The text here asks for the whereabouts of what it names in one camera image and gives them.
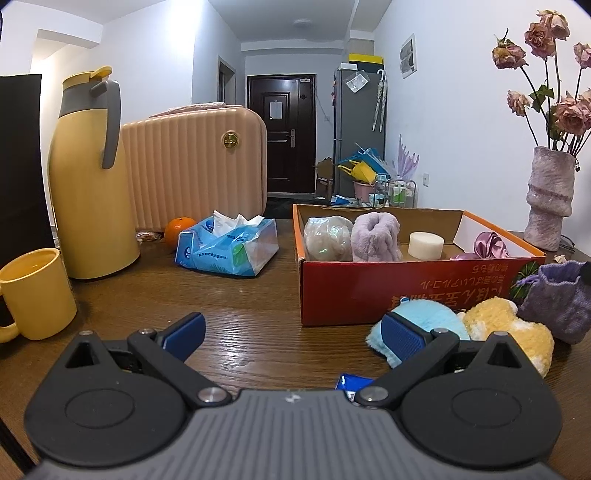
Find light blue plush toy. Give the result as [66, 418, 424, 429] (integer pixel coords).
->
[366, 299, 470, 368]

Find yellow plush toy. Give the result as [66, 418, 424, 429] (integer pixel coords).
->
[457, 297, 554, 377]

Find white round sponge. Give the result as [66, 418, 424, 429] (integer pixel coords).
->
[408, 232, 445, 261]

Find lilac fluffy scrunchie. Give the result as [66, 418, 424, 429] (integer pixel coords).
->
[351, 212, 403, 262]

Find pink satin scrunchie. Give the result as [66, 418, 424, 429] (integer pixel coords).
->
[453, 231, 509, 260]

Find white mesh bath puff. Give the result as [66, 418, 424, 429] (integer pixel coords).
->
[304, 216, 353, 262]

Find purple knitted pouch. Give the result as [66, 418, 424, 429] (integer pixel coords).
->
[517, 260, 591, 345]

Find blue handkerchief tissue pack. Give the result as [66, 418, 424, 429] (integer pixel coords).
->
[335, 373, 374, 402]

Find red cardboard box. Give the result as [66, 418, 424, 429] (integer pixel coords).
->
[293, 204, 546, 326]

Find orange fruit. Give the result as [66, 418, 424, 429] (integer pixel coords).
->
[164, 217, 197, 250]

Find yellow mug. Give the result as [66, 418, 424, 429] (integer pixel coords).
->
[1, 248, 77, 343]

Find yellow thermos jug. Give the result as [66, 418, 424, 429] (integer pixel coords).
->
[48, 66, 140, 280]

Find black monitor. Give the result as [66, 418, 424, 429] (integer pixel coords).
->
[0, 74, 54, 265]

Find pink ribbed suitcase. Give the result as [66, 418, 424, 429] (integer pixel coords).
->
[121, 105, 267, 231]

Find pink textured vase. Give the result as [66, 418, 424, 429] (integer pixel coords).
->
[524, 146, 576, 252]

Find grey refrigerator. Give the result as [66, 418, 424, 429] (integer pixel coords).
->
[332, 69, 386, 197]

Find dried pink roses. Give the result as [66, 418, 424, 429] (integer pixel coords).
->
[491, 9, 590, 157]

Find dark entrance door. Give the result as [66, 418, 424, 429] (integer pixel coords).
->
[246, 74, 317, 194]

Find wire storage rack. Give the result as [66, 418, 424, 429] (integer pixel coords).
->
[375, 176, 417, 209]

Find white wall panel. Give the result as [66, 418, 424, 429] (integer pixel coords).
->
[400, 34, 417, 79]

